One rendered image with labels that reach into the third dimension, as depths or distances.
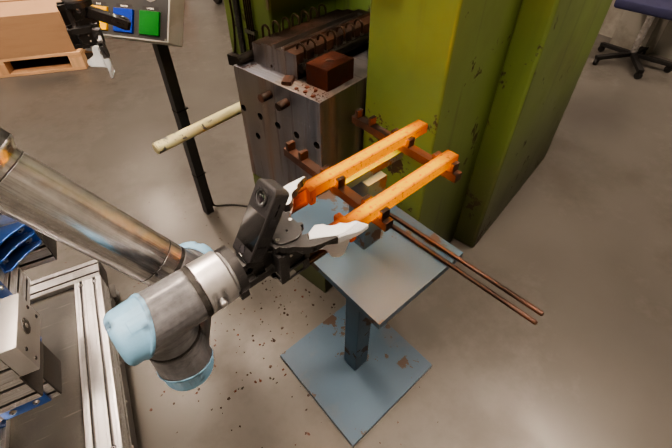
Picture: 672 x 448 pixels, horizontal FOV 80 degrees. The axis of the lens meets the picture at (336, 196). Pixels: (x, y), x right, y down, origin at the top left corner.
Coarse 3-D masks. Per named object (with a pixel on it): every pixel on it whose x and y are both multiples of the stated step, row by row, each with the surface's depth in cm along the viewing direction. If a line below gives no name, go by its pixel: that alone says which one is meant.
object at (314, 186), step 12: (420, 120) 95; (396, 132) 91; (408, 132) 91; (420, 132) 93; (384, 144) 87; (396, 144) 89; (360, 156) 84; (372, 156) 85; (384, 156) 88; (336, 168) 81; (348, 168) 81; (360, 168) 84; (312, 180) 78; (324, 180) 78; (300, 192) 75; (312, 192) 75; (300, 204) 77; (312, 204) 77
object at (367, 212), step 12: (444, 156) 84; (456, 156) 84; (420, 168) 81; (432, 168) 81; (444, 168) 83; (408, 180) 78; (420, 180) 78; (384, 192) 76; (396, 192) 76; (408, 192) 77; (372, 204) 73; (384, 204) 73; (336, 216) 70; (348, 216) 71; (360, 216) 71; (372, 216) 72; (324, 252) 68
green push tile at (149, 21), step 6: (144, 12) 131; (150, 12) 130; (156, 12) 130; (144, 18) 131; (150, 18) 131; (156, 18) 130; (144, 24) 132; (150, 24) 131; (156, 24) 131; (144, 30) 132; (150, 30) 132; (156, 30) 131; (156, 36) 133
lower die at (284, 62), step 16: (320, 16) 145; (336, 16) 142; (368, 16) 141; (288, 32) 130; (320, 32) 128; (336, 32) 130; (256, 48) 127; (272, 48) 122; (288, 48) 120; (320, 48) 123; (272, 64) 126; (288, 64) 121
